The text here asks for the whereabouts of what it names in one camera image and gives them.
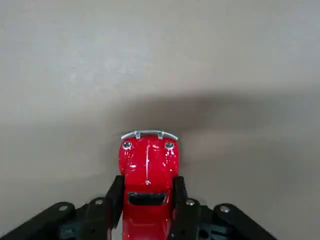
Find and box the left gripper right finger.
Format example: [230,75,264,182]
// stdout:
[169,175,278,240]

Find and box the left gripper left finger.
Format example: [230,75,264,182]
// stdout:
[0,174,125,240]

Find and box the red toy car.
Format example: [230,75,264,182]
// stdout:
[116,129,181,240]

